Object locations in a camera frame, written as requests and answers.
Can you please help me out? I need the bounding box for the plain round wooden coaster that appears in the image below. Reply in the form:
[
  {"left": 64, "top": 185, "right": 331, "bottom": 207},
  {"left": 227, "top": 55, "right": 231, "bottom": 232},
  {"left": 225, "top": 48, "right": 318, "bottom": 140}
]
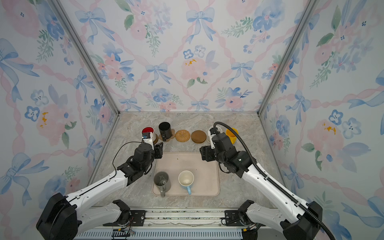
[{"left": 191, "top": 130, "right": 207, "bottom": 144}]

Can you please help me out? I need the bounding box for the black mug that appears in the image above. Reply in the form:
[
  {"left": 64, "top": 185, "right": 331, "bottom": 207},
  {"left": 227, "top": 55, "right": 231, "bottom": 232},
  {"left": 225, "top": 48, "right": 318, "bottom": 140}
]
[{"left": 159, "top": 122, "right": 173, "bottom": 142}]

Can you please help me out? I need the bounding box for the white mug red inside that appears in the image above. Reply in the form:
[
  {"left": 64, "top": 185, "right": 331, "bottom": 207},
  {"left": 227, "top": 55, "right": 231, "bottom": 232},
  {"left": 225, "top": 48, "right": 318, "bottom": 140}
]
[{"left": 141, "top": 127, "right": 155, "bottom": 140}]

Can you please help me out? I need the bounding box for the cork paw print coaster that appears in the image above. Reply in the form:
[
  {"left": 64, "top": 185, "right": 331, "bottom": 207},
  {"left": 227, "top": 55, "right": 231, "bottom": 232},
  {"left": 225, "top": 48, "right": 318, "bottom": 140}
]
[{"left": 159, "top": 129, "right": 176, "bottom": 143}]

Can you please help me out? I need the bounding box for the yellow mug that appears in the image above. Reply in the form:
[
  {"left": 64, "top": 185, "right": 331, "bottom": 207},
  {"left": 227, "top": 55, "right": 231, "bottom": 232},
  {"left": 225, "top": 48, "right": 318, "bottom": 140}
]
[{"left": 226, "top": 129, "right": 237, "bottom": 145}]

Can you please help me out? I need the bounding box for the grey glass mug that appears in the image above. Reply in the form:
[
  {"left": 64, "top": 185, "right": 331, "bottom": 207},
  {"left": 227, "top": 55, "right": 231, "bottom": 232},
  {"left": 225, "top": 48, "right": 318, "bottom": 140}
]
[{"left": 154, "top": 172, "right": 172, "bottom": 198}]

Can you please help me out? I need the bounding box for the woven rattan round coaster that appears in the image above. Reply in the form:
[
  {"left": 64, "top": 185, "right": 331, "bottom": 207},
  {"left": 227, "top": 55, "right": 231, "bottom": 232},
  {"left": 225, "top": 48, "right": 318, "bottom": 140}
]
[{"left": 175, "top": 130, "right": 191, "bottom": 143}]

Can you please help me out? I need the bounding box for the white mug blue handle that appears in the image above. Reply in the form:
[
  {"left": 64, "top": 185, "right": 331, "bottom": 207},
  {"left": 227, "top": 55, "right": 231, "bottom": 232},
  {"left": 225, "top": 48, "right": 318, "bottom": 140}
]
[{"left": 178, "top": 170, "right": 195, "bottom": 195}]

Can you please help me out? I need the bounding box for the dark glossy wooden round coaster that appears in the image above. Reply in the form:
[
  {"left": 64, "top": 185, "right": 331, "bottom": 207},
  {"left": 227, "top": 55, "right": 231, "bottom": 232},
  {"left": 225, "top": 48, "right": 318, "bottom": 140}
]
[{"left": 153, "top": 134, "right": 159, "bottom": 145}]

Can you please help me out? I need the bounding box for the cream white mug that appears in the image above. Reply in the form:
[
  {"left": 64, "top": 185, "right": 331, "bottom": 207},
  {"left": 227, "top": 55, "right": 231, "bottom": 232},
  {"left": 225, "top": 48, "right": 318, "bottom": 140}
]
[{"left": 207, "top": 126, "right": 223, "bottom": 144}]

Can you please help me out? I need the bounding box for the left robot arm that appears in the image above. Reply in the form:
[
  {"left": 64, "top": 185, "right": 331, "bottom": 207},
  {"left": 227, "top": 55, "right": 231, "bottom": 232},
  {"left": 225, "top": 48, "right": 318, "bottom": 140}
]
[{"left": 36, "top": 143, "right": 163, "bottom": 240}]

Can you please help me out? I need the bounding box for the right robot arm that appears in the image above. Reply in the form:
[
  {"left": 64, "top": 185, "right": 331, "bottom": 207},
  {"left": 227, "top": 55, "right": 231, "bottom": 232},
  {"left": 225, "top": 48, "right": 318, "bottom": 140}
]
[{"left": 200, "top": 133, "right": 330, "bottom": 240}]

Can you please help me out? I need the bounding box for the beige serving tray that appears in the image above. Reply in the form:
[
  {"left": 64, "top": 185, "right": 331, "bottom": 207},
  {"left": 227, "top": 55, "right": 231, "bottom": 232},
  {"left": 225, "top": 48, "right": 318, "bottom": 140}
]
[{"left": 155, "top": 153, "right": 220, "bottom": 197}]

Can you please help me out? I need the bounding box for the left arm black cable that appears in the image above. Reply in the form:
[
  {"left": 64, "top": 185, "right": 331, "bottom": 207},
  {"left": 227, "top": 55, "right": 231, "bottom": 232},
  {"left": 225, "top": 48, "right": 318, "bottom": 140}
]
[{"left": 112, "top": 140, "right": 142, "bottom": 178}]

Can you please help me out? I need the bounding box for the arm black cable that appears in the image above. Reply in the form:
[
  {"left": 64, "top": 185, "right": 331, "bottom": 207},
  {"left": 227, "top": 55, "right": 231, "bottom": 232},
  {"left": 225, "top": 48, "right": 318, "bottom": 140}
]
[
  {"left": 213, "top": 121, "right": 337, "bottom": 240},
  {"left": 112, "top": 140, "right": 142, "bottom": 178}
]

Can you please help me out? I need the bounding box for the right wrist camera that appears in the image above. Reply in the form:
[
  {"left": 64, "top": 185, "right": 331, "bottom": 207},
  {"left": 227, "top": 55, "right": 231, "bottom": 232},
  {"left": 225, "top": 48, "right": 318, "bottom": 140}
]
[{"left": 210, "top": 127, "right": 219, "bottom": 149}]

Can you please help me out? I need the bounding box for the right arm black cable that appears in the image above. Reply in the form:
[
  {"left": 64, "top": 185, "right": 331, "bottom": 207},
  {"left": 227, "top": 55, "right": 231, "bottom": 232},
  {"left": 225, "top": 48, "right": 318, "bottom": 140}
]
[{"left": 213, "top": 121, "right": 337, "bottom": 240}]

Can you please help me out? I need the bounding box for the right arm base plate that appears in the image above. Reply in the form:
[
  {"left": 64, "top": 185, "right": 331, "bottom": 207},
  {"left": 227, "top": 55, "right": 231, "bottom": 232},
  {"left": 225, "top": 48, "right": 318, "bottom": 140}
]
[{"left": 221, "top": 210, "right": 265, "bottom": 228}]

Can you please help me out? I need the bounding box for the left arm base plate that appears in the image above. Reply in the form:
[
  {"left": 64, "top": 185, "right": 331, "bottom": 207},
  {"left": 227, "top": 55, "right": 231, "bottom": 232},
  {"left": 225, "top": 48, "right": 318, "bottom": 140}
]
[{"left": 103, "top": 210, "right": 146, "bottom": 227}]

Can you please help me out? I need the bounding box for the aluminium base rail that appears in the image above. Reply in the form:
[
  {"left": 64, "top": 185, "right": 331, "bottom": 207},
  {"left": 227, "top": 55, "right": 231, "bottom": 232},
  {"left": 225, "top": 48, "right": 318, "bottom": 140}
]
[{"left": 74, "top": 210, "right": 270, "bottom": 240}]

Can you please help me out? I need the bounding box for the aluminium frame post left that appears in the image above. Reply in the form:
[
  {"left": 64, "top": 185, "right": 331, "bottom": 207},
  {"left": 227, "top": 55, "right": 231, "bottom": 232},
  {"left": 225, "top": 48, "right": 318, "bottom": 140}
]
[{"left": 48, "top": 1, "right": 120, "bottom": 116}]

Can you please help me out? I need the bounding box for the aluminium frame post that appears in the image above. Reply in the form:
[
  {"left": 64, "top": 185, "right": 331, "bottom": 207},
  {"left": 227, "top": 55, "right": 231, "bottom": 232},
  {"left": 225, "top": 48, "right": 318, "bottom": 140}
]
[
  {"left": 258, "top": 0, "right": 318, "bottom": 117},
  {"left": 48, "top": 1, "right": 120, "bottom": 116}
]

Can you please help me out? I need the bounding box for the aluminium frame post right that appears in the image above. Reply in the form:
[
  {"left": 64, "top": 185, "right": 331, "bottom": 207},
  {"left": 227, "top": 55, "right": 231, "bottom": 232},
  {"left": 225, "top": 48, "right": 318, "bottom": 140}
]
[{"left": 258, "top": 0, "right": 318, "bottom": 117}]

